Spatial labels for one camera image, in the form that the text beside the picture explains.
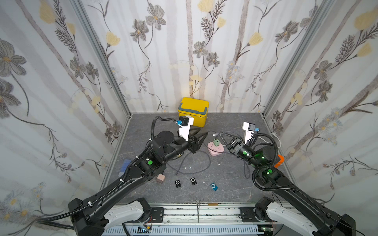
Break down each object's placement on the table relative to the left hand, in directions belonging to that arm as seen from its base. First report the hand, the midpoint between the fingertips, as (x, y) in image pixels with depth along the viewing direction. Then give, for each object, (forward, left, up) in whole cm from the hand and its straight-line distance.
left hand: (205, 132), depth 60 cm
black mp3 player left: (-9, +14, -38) cm, 41 cm away
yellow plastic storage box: (+41, 0, -26) cm, 48 cm away
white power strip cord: (+27, -60, -42) cm, 78 cm away
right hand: (-3, -8, 0) cm, 8 cm away
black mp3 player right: (-7, +4, -38) cm, 39 cm away
